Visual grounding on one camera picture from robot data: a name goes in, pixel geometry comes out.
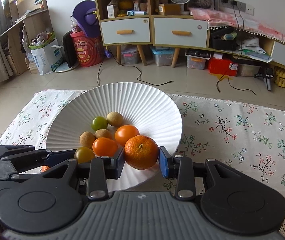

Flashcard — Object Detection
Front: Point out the orange tomato front in plate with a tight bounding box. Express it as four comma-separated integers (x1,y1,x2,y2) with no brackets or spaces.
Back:
93,137,118,157

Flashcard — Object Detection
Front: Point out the longan in plate middle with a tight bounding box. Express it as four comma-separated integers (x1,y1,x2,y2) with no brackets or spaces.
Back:
95,129,113,139

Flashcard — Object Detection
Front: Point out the yellow green tomato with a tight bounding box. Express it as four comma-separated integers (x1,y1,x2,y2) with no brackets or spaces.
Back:
74,146,96,164

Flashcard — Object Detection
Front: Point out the orange tomato in plate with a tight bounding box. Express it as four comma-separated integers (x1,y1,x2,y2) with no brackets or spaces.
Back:
114,125,140,146
93,137,118,157

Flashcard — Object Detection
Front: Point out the longan in plate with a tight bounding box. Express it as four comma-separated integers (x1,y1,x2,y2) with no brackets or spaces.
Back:
79,131,96,148
95,129,113,139
106,112,123,127

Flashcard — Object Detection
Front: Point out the pink cloth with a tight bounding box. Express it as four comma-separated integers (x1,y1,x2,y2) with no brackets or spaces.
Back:
189,7,285,44

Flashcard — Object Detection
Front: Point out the white paper bag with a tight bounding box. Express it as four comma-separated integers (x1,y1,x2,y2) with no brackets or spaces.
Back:
31,38,63,75

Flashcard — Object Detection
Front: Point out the wooden bookshelf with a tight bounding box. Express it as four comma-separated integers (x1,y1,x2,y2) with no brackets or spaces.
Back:
0,0,53,76

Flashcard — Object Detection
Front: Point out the red box under bench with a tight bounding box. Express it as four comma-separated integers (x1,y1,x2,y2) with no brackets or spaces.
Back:
208,57,239,76

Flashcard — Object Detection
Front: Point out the white ribbed plate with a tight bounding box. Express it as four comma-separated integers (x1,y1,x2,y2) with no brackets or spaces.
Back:
45,81,184,193

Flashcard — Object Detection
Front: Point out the clear storage bin small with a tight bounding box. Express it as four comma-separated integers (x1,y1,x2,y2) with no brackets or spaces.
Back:
121,45,140,65

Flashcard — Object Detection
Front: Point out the small mandarin orange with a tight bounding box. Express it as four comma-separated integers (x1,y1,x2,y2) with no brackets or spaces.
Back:
124,135,159,170

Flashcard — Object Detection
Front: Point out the black stand panel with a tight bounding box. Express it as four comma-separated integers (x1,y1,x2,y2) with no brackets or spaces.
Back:
63,31,78,69

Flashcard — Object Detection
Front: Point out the white drawer cabinet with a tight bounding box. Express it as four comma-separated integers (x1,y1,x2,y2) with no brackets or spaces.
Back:
150,0,209,67
95,0,155,65

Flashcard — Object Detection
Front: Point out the longan in plate front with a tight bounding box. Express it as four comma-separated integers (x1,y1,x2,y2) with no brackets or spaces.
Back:
79,131,96,148

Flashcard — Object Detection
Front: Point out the purple plush toy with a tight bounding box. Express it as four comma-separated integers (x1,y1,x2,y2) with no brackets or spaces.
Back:
72,0,101,38

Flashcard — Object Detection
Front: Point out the small green fruit in plate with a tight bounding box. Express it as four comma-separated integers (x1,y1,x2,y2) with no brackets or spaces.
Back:
91,116,108,132

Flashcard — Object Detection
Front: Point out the left white drawer cabinet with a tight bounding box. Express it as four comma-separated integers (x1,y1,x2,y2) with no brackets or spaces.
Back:
95,0,155,65

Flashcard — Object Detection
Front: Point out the right white drawer cabinet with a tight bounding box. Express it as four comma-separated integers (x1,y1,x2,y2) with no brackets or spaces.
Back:
150,0,209,67

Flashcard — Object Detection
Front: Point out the red snack bucket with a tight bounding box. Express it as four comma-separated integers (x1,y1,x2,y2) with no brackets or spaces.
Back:
70,31,104,67

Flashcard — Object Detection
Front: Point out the longan in plate back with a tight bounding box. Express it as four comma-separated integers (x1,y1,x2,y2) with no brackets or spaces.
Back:
106,112,123,127

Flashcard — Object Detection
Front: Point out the orange tomato back in plate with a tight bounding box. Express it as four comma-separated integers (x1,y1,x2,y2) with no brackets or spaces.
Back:
114,125,140,146

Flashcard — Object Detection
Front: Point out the large orange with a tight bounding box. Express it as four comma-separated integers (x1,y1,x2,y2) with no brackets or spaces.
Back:
41,165,50,173

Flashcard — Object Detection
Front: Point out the clear storage bin blue lid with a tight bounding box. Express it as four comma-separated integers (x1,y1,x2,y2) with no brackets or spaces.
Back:
150,46,175,67

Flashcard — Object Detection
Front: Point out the black floor cable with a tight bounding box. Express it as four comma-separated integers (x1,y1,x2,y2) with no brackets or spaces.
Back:
96,45,175,87

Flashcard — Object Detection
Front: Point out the floral tablecloth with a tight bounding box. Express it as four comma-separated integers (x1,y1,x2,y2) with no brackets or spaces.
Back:
0,89,285,239

